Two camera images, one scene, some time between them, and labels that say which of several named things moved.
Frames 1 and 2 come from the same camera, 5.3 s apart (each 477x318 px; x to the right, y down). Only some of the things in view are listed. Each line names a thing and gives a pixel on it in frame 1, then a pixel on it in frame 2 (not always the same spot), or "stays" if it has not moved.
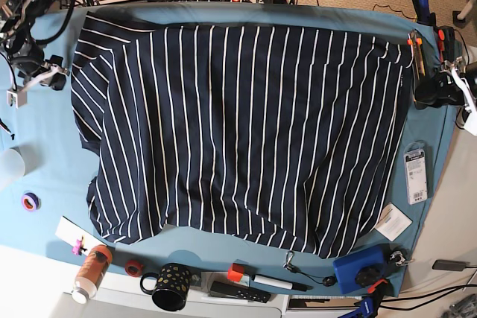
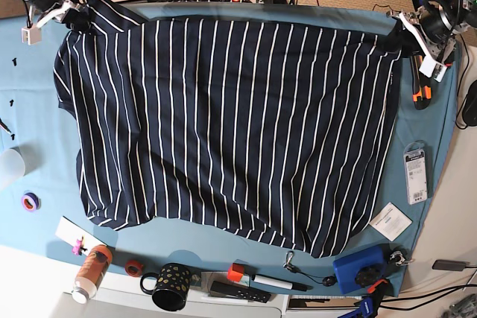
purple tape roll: [30, 202] stays
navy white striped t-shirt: [229, 131] stays
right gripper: [443, 91] -> [402, 43]
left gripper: [33, 68] -> [78, 16]
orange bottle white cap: [92, 273] stays
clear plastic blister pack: [415, 160] stays
